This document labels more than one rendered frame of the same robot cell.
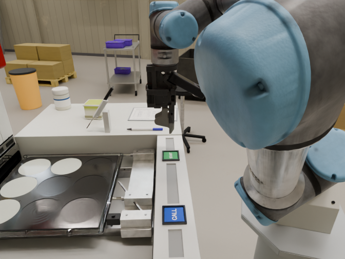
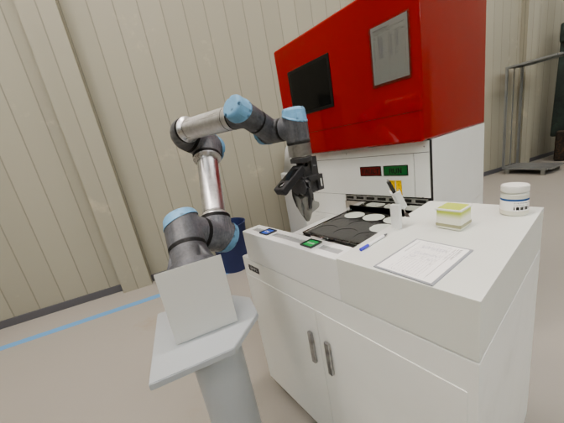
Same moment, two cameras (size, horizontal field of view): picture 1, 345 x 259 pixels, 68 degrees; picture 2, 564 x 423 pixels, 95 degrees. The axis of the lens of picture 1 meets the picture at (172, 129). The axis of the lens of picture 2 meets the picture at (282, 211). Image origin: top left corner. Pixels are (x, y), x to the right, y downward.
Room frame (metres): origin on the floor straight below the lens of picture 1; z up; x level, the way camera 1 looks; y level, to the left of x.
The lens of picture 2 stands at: (1.36, -0.53, 1.32)
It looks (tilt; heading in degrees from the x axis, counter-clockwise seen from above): 15 degrees down; 146
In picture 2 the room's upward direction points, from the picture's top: 10 degrees counter-clockwise
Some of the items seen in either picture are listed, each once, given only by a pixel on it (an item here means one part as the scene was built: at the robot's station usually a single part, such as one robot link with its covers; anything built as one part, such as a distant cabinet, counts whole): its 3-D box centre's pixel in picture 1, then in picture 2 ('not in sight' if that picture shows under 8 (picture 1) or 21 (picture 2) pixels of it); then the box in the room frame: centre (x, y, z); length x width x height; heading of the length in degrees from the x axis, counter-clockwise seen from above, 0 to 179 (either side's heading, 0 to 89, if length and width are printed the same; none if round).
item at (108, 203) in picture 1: (113, 185); (333, 239); (0.64, 0.19, 0.90); 0.38 x 0.01 x 0.01; 2
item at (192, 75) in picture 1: (205, 74); not in sight; (4.32, -0.55, 0.34); 1.01 x 0.82 x 0.68; 168
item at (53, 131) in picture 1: (109, 131); (446, 253); (1.02, 0.28, 0.89); 0.62 x 0.35 x 0.14; 92
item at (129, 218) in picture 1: (136, 218); not in sight; (0.50, 0.10, 0.89); 0.08 x 0.03 x 0.03; 92
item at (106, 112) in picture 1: (101, 115); (398, 208); (0.88, 0.27, 1.03); 0.06 x 0.04 x 0.13; 92
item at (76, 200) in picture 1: (54, 186); (359, 225); (0.63, 0.37, 0.90); 0.34 x 0.34 x 0.01; 2
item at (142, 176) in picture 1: (141, 188); not in sight; (0.66, 0.10, 0.87); 0.36 x 0.08 x 0.03; 2
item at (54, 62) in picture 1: (39, 63); not in sight; (5.20, 2.68, 0.34); 1.16 x 0.84 x 0.68; 73
